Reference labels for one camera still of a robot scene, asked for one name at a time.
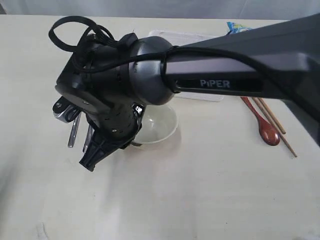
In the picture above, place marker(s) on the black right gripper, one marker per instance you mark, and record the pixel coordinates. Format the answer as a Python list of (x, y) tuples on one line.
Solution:
[(115, 118)]

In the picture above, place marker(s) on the silver fork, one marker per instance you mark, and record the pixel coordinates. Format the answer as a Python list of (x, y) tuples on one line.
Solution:
[(89, 135)]

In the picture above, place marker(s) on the white patterned ceramic bowl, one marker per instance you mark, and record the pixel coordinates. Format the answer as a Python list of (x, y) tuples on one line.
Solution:
[(159, 122)]

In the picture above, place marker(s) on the silver table knife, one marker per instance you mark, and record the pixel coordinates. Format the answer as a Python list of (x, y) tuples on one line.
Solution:
[(73, 132)]

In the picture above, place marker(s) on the white perforated plastic basket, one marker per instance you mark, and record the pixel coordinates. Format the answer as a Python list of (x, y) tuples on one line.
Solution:
[(181, 39)]

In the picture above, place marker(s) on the brown wooden chopstick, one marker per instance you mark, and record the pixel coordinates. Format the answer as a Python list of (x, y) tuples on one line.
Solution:
[(270, 113), (288, 145)]

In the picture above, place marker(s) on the blue chips bag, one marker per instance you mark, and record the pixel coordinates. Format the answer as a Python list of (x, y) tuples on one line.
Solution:
[(234, 28)]

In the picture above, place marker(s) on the red-brown wooden spoon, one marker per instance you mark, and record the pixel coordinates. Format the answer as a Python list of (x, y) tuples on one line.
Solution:
[(267, 132)]

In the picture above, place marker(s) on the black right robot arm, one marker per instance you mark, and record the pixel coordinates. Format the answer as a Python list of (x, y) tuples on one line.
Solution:
[(279, 61)]

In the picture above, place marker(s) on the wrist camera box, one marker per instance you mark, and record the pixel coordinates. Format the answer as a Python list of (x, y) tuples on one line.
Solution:
[(64, 110)]

